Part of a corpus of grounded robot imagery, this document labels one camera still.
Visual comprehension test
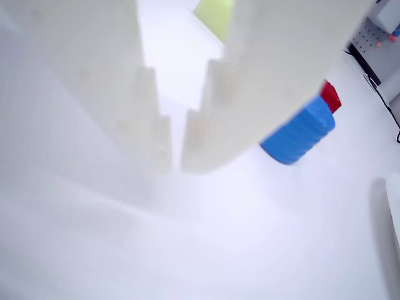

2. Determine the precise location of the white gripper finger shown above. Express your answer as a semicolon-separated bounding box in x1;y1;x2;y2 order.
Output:
0;0;173;176
180;0;378;173

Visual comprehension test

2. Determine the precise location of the red cube block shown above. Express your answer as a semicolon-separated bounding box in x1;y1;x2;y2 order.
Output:
320;80;343;114

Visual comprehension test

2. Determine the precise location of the large pale yellow block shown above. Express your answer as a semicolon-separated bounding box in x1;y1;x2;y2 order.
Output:
192;0;236;44

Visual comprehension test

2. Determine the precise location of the grey perforated panel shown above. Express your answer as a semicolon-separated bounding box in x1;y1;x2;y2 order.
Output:
349;18;400;106

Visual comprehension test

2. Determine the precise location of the white box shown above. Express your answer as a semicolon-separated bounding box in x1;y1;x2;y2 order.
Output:
368;0;400;34

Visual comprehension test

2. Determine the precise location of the thin black power cable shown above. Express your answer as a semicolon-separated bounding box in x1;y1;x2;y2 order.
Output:
345;49;400;143

